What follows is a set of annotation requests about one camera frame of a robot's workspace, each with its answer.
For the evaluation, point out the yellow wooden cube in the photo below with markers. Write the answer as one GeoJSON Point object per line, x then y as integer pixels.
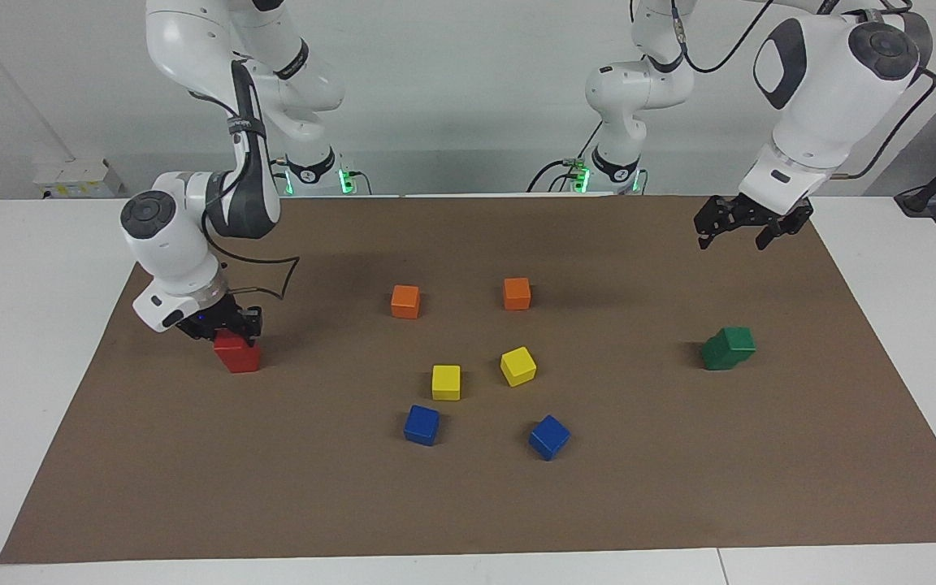
{"type": "Point", "coordinates": [518, 366]}
{"type": "Point", "coordinates": [446, 382]}

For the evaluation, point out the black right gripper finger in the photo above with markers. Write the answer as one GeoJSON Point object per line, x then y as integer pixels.
{"type": "Point", "coordinates": [255, 330]}
{"type": "Point", "coordinates": [205, 335]}

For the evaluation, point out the blue wooden cube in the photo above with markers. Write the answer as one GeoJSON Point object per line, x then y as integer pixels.
{"type": "Point", "coordinates": [422, 424]}
{"type": "Point", "coordinates": [549, 437]}

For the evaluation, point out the red wooden cube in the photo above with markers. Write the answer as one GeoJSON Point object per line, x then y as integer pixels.
{"type": "Point", "coordinates": [244, 363]}
{"type": "Point", "coordinates": [232, 344]}

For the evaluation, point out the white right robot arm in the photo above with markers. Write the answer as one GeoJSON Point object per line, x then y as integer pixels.
{"type": "Point", "coordinates": [171, 244]}

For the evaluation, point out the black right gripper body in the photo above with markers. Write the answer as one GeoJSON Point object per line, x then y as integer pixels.
{"type": "Point", "coordinates": [224, 315]}

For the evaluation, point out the orange wooden cube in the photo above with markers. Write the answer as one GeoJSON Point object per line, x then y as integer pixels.
{"type": "Point", "coordinates": [405, 301]}
{"type": "Point", "coordinates": [517, 293]}

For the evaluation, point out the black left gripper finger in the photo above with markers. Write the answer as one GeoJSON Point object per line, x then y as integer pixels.
{"type": "Point", "coordinates": [704, 239]}
{"type": "Point", "coordinates": [768, 237]}

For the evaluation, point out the green wooden cube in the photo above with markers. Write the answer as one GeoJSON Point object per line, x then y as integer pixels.
{"type": "Point", "coordinates": [712, 356]}
{"type": "Point", "coordinates": [738, 341]}

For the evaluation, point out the brown table mat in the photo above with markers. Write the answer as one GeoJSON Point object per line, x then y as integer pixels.
{"type": "Point", "coordinates": [468, 504]}

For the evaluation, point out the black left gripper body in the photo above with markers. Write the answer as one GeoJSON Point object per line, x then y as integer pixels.
{"type": "Point", "coordinates": [748, 213]}

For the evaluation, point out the white power box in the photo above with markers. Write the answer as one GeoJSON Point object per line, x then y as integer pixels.
{"type": "Point", "coordinates": [70, 175]}

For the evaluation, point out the green lit base connector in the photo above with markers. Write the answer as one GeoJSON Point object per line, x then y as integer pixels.
{"type": "Point", "coordinates": [584, 179]}
{"type": "Point", "coordinates": [345, 180]}

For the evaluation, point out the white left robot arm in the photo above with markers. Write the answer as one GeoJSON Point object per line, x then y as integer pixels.
{"type": "Point", "coordinates": [834, 89]}

